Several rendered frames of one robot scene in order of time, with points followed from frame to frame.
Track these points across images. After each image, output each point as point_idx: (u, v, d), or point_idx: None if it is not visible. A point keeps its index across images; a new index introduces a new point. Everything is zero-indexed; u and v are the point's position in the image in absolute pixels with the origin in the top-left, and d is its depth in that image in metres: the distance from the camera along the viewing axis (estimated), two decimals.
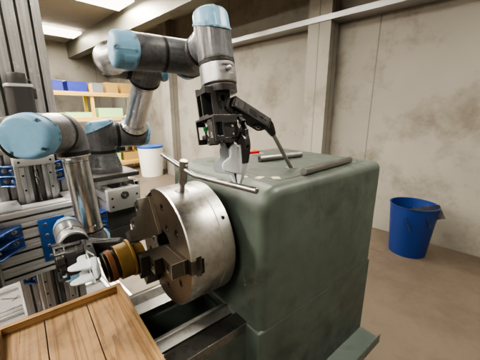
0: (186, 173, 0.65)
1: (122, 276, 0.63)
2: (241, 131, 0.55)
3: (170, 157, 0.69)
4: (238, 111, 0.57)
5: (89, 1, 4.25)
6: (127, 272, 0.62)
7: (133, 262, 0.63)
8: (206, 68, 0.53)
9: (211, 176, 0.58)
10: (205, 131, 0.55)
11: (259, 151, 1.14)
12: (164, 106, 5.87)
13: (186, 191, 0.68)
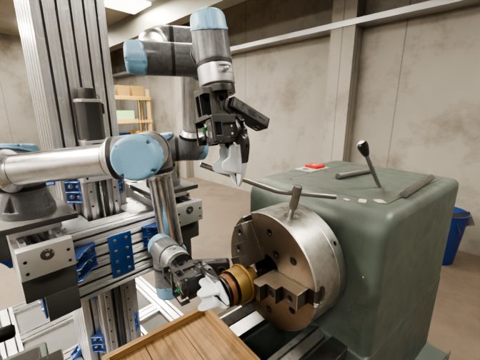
0: (291, 197, 0.64)
1: (237, 303, 0.62)
2: (241, 131, 0.55)
3: (323, 196, 0.64)
4: (236, 111, 0.57)
5: (106, 4, 4.24)
6: (245, 298, 0.61)
7: (250, 288, 0.62)
8: (204, 68, 0.53)
9: (254, 181, 0.62)
10: (204, 131, 0.56)
11: (324, 166, 1.13)
12: (176, 108, 5.86)
13: (290, 218, 0.66)
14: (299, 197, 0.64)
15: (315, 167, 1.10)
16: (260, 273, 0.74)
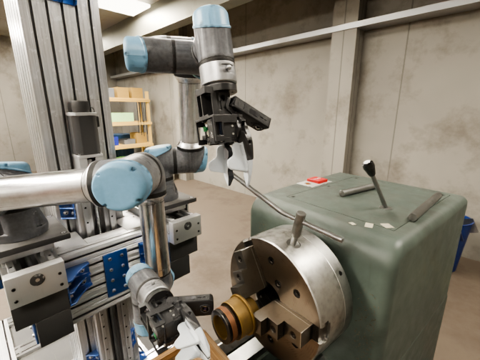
0: (293, 222, 0.61)
1: (236, 338, 0.59)
2: (241, 131, 0.55)
3: (327, 233, 0.56)
4: (238, 111, 0.57)
5: (105, 6, 4.21)
6: (245, 333, 0.58)
7: (251, 323, 0.58)
8: (206, 68, 0.53)
9: (261, 194, 0.65)
10: (205, 131, 0.55)
11: (327, 180, 1.09)
12: (176, 111, 5.82)
13: (290, 245, 0.62)
14: (301, 226, 0.60)
15: (317, 181, 1.06)
16: (261, 301, 0.70)
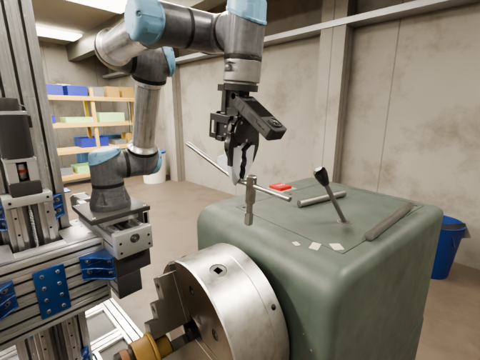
0: (246, 188, 0.58)
1: None
2: (229, 133, 0.54)
3: (275, 193, 0.52)
4: (241, 112, 0.53)
5: (90, 3, 4.09)
6: None
7: None
8: None
9: (218, 164, 0.63)
10: None
11: (291, 186, 0.98)
12: (167, 111, 5.71)
13: (213, 272, 0.51)
14: (251, 189, 0.56)
15: (279, 189, 0.95)
16: (188, 335, 0.59)
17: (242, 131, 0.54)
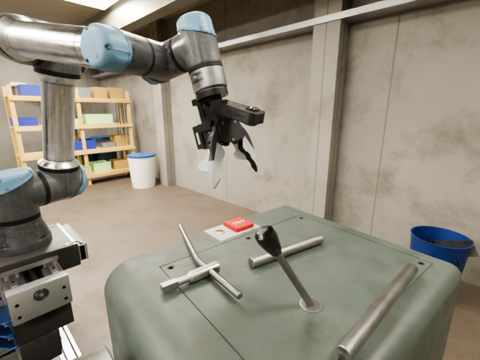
0: (201, 268, 0.52)
1: None
2: (215, 136, 0.56)
3: (229, 283, 0.46)
4: (219, 113, 0.56)
5: None
6: None
7: None
8: None
9: (193, 246, 0.61)
10: None
11: (253, 224, 0.73)
12: (156, 112, 5.46)
13: None
14: (207, 269, 0.50)
15: (235, 229, 0.70)
16: None
17: (226, 130, 0.56)
